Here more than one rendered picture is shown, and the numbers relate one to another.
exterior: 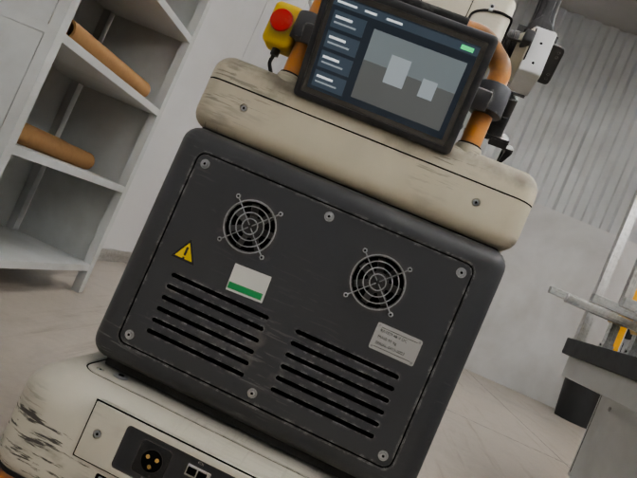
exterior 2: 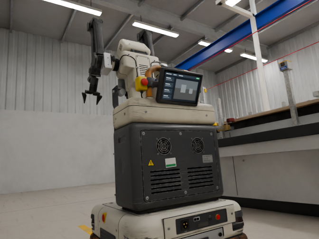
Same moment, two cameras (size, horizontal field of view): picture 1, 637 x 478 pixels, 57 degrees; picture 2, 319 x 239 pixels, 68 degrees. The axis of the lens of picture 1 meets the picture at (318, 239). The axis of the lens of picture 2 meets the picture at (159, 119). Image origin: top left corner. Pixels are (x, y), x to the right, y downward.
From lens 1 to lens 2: 84 cm
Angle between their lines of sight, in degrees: 40
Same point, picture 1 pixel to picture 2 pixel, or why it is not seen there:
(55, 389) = (148, 225)
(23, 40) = not seen: outside the picture
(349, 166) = (178, 117)
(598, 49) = (88, 54)
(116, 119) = not seen: outside the picture
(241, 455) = (198, 208)
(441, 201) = (200, 118)
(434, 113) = (193, 96)
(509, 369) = (106, 176)
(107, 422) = (169, 223)
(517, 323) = (102, 159)
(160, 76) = not seen: outside the picture
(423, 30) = (187, 76)
